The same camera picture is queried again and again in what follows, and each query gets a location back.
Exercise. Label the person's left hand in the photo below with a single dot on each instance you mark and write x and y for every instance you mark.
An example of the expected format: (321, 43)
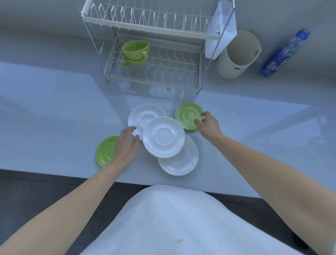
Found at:
(124, 151)

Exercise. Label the person's right hand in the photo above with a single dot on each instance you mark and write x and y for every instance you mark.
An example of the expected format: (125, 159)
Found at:
(211, 128)

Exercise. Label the person's left thumb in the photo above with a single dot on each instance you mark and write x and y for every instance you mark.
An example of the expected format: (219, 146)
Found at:
(136, 142)

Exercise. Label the person's right thumb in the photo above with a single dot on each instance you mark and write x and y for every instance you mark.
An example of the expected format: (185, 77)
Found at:
(198, 122)

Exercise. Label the green saucer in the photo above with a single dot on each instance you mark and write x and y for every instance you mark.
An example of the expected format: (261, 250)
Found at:
(187, 115)
(106, 151)

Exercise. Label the person's left forearm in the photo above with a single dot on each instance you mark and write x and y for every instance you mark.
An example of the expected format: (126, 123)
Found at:
(60, 210)

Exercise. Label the person's right forearm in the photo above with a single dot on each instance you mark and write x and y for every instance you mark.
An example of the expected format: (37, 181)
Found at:
(275, 184)

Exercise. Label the white saucer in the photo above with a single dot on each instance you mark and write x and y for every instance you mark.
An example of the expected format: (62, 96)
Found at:
(145, 114)
(164, 136)
(183, 163)

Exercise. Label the cream cylindrical container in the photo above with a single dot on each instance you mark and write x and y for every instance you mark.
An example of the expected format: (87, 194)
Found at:
(236, 60)

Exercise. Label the green cup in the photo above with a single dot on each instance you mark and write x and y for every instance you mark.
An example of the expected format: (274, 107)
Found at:
(131, 61)
(135, 48)

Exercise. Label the white plastic utensil holder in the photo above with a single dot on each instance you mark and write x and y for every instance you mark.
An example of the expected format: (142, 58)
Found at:
(219, 34)

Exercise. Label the person's white garment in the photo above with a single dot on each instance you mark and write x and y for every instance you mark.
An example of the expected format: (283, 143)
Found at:
(178, 223)

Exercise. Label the blue plastic water bottle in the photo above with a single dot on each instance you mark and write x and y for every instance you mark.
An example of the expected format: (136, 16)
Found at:
(282, 55)

